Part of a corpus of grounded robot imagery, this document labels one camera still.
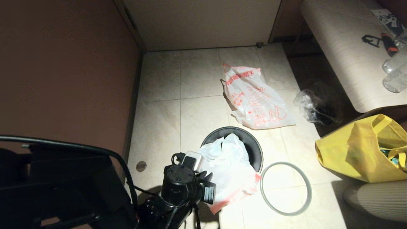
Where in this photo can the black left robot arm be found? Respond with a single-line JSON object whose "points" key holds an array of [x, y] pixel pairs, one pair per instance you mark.
{"points": [[63, 190]]}

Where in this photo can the clear plastic bottle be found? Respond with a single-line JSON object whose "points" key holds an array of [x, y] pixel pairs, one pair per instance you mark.
{"points": [[396, 80], [392, 64]]}

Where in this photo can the white plastic bag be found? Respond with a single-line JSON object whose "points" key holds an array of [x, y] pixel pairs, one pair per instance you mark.
{"points": [[229, 165]]}

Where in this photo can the crumpled clear plastic bag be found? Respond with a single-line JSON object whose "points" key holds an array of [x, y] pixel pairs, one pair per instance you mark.
{"points": [[306, 105]]}

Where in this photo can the white red-printed trash bag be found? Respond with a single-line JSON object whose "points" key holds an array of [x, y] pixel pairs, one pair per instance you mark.
{"points": [[257, 98]]}

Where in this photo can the round metal floor drain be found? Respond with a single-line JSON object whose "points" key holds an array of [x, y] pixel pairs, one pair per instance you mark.
{"points": [[141, 166]]}

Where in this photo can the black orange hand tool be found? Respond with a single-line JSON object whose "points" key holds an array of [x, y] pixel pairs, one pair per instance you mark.
{"points": [[389, 44]]}

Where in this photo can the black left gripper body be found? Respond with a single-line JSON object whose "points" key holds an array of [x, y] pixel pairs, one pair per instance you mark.
{"points": [[206, 192]]}

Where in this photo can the blue white printed paper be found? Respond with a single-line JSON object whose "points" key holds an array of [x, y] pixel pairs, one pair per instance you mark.
{"points": [[388, 21]]}

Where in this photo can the yellow fabric tote bag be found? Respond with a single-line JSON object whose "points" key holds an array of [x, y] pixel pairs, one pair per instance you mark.
{"points": [[349, 152]]}

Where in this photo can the small metal door stop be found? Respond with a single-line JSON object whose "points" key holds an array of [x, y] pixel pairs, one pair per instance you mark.
{"points": [[259, 45]]}

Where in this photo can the black round trash bin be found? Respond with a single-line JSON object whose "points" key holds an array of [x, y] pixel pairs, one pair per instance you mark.
{"points": [[252, 149]]}

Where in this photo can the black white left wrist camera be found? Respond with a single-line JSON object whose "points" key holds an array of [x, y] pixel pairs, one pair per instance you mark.
{"points": [[179, 181]]}

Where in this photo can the black metal clip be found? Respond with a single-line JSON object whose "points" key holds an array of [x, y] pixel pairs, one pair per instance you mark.
{"points": [[367, 39]]}

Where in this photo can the beige wood-grain table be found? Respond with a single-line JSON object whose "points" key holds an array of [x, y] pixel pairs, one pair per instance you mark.
{"points": [[343, 47]]}

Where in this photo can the white door panel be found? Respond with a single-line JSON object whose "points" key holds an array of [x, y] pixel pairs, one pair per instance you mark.
{"points": [[203, 22]]}

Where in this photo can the teal packaged item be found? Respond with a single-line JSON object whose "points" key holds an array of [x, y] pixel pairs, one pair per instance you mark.
{"points": [[386, 156]]}

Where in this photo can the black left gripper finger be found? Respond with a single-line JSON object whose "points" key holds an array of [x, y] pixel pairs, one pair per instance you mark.
{"points": [[205, 176]]}

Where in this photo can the beige ribbed stool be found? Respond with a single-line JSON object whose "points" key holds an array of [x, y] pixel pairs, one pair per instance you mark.
{"points": [[381, 200]]}

